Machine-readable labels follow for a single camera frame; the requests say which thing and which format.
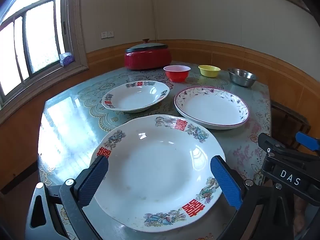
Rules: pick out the red electric pot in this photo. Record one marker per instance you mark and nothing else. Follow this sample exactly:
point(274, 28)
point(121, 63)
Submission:
point(147, 60)

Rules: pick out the yellow plastic bowl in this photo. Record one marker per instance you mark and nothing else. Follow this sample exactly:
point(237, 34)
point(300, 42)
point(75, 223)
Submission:
point(208, 72)

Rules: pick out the red plastic bowl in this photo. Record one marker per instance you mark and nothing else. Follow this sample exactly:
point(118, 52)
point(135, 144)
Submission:
point(176, 76)

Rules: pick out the window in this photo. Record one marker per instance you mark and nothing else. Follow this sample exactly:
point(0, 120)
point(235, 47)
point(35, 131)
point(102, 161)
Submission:
point(37, 30)

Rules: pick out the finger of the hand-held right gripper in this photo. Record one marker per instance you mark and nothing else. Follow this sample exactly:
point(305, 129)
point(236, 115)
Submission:
point(268, 142)
point(306, 140)

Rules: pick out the dark wooden chair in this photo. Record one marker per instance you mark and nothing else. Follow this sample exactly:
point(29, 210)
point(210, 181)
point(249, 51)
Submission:
point(287, 120)

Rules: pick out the purple tissue pack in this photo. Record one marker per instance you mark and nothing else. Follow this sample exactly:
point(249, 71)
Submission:
point(67, 59)

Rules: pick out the grey pot lid red knob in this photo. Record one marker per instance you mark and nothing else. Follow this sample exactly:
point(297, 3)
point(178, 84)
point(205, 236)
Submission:
point(146, 46)

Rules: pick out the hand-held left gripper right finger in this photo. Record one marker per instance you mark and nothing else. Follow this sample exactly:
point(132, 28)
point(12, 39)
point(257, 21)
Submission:
point(226, 182)

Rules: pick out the small white plate red characters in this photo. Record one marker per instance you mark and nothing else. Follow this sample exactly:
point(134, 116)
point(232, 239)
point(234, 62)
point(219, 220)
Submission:
point(135, 97)

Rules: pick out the white plate pink floral rim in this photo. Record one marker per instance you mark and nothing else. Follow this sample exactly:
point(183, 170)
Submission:
point(212, 107)

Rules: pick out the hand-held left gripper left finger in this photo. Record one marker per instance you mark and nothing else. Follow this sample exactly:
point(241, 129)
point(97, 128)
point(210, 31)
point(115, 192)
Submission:
point(93, 180)

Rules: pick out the white wall socket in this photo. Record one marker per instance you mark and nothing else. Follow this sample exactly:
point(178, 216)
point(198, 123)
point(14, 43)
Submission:
point(111, 34)
point(104, 35)

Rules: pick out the large white plate red characters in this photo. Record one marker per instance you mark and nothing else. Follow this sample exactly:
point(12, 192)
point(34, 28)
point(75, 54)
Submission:
point(160, 175)

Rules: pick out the stainless steel bowl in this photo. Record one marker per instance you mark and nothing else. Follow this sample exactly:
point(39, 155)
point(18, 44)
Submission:
point(242, 80)

